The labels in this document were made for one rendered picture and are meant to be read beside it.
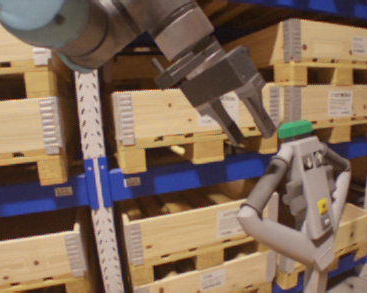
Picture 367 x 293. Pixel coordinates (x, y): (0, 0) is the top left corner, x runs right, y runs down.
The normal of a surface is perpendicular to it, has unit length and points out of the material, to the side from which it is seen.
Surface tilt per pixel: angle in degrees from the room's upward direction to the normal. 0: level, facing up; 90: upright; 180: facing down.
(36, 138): 90
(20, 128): 90
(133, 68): 90
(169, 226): 90
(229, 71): 118
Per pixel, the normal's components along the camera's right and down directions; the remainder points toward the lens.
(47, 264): 0.33, 0.16
